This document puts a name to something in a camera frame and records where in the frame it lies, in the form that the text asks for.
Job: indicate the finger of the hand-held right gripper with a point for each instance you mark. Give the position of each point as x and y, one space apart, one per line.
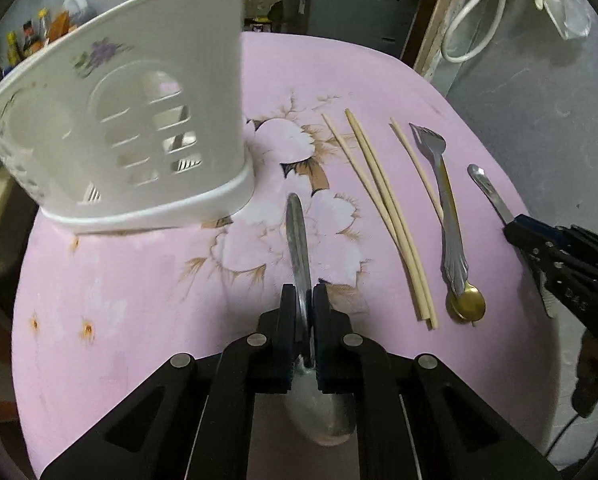
539 265
561 234

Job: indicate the steel fork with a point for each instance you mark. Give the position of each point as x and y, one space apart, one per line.
449 240

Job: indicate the grey metal cabinet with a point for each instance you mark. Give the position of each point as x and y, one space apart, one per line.
349 10

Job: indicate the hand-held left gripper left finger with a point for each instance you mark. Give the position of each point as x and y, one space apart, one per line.
291 322

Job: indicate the clear bottle with yellow cap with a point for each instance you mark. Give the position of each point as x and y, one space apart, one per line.
43 20

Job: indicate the red-cap sauce bottle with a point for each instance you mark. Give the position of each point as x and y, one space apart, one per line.
28 37

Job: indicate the pale wooden chopstick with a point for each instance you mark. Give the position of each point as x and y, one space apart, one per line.
351 160
374 170
409 152

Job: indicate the clear plastic bag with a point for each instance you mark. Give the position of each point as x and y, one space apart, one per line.
574 15

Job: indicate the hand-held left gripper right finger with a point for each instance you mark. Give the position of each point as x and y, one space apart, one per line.
321 322

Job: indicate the gold spoon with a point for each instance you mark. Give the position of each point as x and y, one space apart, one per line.
466 306

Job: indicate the wooden door frame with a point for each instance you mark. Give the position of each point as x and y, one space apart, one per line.
436 15

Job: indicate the large oil jug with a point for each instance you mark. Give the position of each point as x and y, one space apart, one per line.
75 2

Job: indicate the slim steel utensil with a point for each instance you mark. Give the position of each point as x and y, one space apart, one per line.
489 195

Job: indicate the white plastic utensil basket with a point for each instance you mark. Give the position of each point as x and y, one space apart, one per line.
129 60

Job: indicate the yellow-cap dark sauce bottle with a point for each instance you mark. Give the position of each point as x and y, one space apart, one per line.
11 50

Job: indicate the large steel spoon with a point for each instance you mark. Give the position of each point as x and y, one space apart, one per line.
296 240

